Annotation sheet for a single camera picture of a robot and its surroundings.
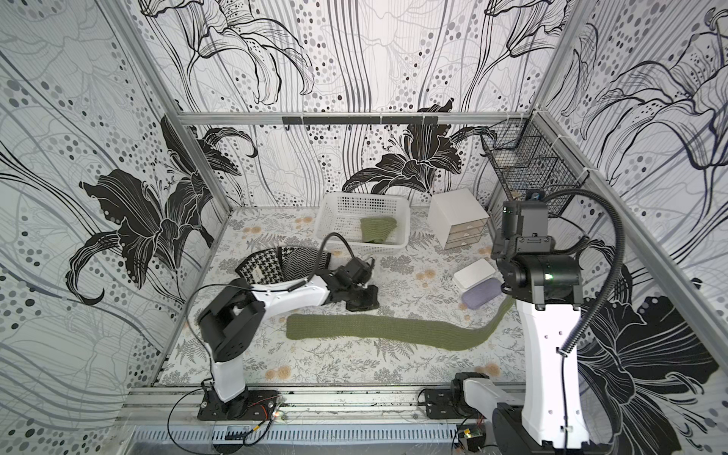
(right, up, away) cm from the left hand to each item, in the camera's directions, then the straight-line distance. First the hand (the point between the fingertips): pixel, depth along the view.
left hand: (379, 307), depth 88 cm
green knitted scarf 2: (+16, -8, -2) cm, 18 cm away
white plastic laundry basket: (-15, +32, +27) cm, 44 cm away
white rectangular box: (+32, +9, +7) cm, 34 cm away
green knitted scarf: (-1, +25, +15) cm, 29 cm away
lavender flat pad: (+34, +3, +4) cm, 34 cm away
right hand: (+32, +22, -27) cm, 47 cm away
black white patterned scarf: (-33, +13, +10) cm, 37 cm away
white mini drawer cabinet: (+27, +29, +10) cm, 41 cm away
